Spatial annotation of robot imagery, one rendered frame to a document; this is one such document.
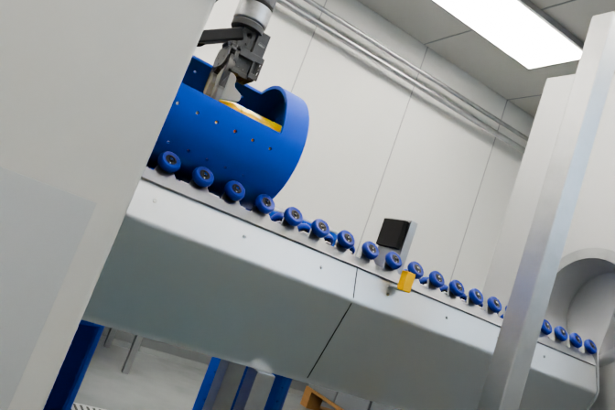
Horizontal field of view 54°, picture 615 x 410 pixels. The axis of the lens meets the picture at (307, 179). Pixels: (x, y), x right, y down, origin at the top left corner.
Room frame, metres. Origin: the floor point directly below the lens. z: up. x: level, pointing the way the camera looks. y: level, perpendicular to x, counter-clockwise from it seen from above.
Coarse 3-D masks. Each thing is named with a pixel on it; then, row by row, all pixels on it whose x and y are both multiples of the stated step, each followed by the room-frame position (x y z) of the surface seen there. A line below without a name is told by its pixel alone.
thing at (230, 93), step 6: (216, 78) 1.21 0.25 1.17; (234, 78) 1.21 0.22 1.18; (216, 84) 1.19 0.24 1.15; (228, 84) 1.20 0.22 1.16; (234, 84) 1.21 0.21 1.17; (216, 90) 1.19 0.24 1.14; (222, 90) 1.19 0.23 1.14; (228, 90) 1.20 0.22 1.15; (234, 90) 1.21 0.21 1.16; (210, 96) 1.20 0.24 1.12; (216, 96) 1.19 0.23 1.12; (222, 96) 1.20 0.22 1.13; (228, 96) 1.20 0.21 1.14; (234, 96) 1.21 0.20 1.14; (240, 96) 1.22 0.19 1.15
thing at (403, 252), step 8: (384, 224) 1.59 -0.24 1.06; (392, 224) 1.56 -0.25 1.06; (400, 224) 1.53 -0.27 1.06; (408, 224) 1.53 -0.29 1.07; (416, 224) 1.53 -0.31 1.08; (384, 232) 1.58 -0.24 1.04; (392, 232) 1.55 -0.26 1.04; (400, 232) 1.52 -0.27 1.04; (408, 232) 1.52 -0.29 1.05; (384, 240) 1.57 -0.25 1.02; (392, 240) 1.54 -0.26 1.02; (400, 240) 1.52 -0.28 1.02; (408, 240) 1.53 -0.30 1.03; (384, 248) 1.58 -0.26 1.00; (392, 248) 1.56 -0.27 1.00; (400, 248) 1.53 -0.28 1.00; (408, 248) 1.53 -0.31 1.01; (384, 256) 1.57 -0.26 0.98; (400, 256) 1.52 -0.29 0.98; (376, 264) 1.59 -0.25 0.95; (400, 272) 1.53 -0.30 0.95
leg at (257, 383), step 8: (248, 368) 1.38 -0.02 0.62; (248, 376) 1.37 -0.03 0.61; (256, 376) 1.34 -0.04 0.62; (264, 376) 1.35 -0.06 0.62; (272, 376) 1.36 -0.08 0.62; (248, 384) 1.36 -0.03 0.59; (256, 384) 1.35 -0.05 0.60; (264, 384) 1.35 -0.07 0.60; (272, 384) 1.36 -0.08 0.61; (240, 392) 1.38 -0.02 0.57; (248, 392) 1.35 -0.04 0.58; (256, 392) 1.35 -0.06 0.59; (264, 392) 1.36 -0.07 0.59; (240, 400) 1.37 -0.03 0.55; (248, 400) 1.34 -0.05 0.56; (256, 400) 1.35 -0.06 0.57; (264, 400) 1.36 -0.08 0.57; (240, 408) 1.35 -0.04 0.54; (248, 408) 1.35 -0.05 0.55; (256, 408) 1.35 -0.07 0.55
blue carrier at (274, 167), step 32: (192, 64) 1.32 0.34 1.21; (192, 96) 1.12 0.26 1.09; (256, 96) 1.39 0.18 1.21; (288, 96) 1.27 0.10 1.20; (192, 128) 1.14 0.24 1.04; (224, 128) 1.16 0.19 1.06; (256, 128) 1.19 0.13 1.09; (288, 128) 1.23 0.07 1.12; (192, 160) 1.19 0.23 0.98; (224, 160) 1.20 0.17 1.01; (256, 160) 1.22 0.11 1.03; (288, 160) 1.24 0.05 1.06; (256, 192) 1.28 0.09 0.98
